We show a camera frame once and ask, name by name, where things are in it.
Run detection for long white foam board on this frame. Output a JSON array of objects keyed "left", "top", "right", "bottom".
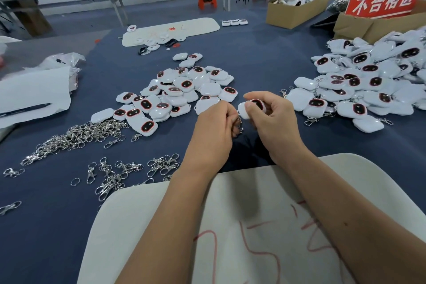
[{"left": 122, "top": 17, "right": 221, "bottom": 47}]

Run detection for white foam board red marks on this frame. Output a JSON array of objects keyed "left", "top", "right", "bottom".
[{"left": 77, "top": 153, "right": 426, "bottom": 284}]

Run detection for person's left forearm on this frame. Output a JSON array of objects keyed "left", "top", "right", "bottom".
[{"left": 116, "top": 167, "right": 227, "bottom": 284}]

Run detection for white plastic bag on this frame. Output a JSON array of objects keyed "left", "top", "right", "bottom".
[{"left": 0, "top": 35, "right": 21, "bottom": 47}]

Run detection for person's right forearm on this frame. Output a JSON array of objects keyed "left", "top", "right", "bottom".
[{"left": 283, "top": 149, "right": 426, "bottom": 284}]

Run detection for person's left hand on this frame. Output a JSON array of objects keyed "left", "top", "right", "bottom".
[{"left": 181, "top": 101, "right": 242, "bottom": 178}]

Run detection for person's right hand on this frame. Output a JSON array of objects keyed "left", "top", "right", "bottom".
[{"left": 243, "top": 91, "right": 310, "bottom": 165}]

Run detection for white tag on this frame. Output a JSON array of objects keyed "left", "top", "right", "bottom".
[{"left": 237, "top": 99, "right": 267, "bottom": 120}]

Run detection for black pen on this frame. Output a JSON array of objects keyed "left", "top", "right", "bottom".
[{"left": 0, "top": 103, "right": 52, "bottom": 118}]

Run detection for white paper sheet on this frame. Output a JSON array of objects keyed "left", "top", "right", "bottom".
[{"left": 0, "top": 67, "right": 72, "bottom": 130}]

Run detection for flat brown cardboard box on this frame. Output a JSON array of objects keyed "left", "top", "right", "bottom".
[{"left": 333, "top": 11, "right": 426, "bottom": 43}]

